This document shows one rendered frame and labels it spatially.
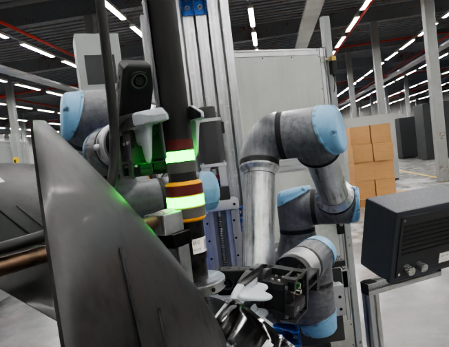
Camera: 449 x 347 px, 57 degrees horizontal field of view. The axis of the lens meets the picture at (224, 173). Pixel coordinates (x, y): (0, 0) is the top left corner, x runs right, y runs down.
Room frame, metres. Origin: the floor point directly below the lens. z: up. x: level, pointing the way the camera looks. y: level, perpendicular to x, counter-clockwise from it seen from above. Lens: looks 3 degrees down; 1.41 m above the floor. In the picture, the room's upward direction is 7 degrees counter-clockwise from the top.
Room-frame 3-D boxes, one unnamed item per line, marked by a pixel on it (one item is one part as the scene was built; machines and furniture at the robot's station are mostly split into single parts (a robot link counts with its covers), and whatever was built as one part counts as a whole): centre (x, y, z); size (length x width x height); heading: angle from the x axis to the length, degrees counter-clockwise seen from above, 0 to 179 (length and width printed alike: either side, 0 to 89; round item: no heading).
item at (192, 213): (0.48, 0.05, 1.35); 0.04 x 0.04 x 0.01
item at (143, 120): (0.48, 0.08, 1.44); 0.09 x 0.03 x 0.06; 22
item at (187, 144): (0.48, 0.05, 1.43); 0.03 x 0.03 x 0.01
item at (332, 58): (2.66, -0.74, 1.82); 0.09 x 0.04 x 0.23; 110
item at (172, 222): (0.47, 0.05, 1.31); 0.09 x 0.07 x 0.10; 145
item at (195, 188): (0.48, 0.05, 1.38); 0.04 x 0.04 x 0.01
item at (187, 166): (0.48, 0.05, 1.40); 0.03 x 0.03 x 0.01
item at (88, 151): (0.72, 0.19, 1.44); 0.11 x 0.08 x 0.09; 30
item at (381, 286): (1.04, -0.42, 1.04); 0.24 x 0.03 x 0.03; 110
